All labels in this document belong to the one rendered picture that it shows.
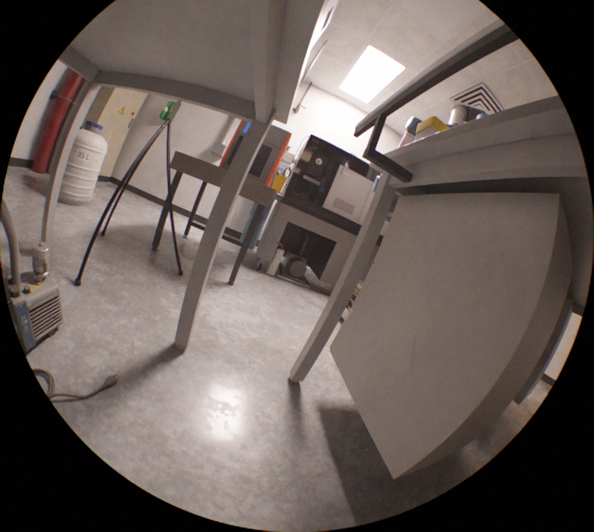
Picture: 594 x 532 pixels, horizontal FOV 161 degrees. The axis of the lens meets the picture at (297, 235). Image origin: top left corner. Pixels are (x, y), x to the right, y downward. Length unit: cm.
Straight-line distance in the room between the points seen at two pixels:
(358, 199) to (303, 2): 200
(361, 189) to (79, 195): 269
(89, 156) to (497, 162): 228
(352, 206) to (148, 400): 211
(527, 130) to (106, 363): 109
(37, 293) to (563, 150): 109
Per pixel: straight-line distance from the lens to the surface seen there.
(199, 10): 47
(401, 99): 55
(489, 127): 44
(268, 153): 145
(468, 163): 49
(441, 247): 54
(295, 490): 66
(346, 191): 214
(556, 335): 148
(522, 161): 42
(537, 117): 41
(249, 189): 132
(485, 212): 51
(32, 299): 71
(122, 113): 384
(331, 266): 209
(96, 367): 75
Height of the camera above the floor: 58
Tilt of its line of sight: 4 degrees down
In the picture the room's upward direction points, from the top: 23 degrees clockwise
